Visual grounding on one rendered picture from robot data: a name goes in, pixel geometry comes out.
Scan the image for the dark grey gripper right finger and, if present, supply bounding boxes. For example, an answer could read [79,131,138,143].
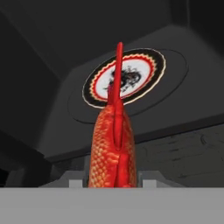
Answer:
[135,170,186,188]

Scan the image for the round plate with dragon print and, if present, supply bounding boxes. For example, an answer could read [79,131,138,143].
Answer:
[81,47,167,110]

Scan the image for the red orange fish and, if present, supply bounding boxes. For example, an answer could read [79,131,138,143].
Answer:
[87,41,138,188]

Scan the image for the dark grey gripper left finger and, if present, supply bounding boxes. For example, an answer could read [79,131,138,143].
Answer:
[39,154,91,188]

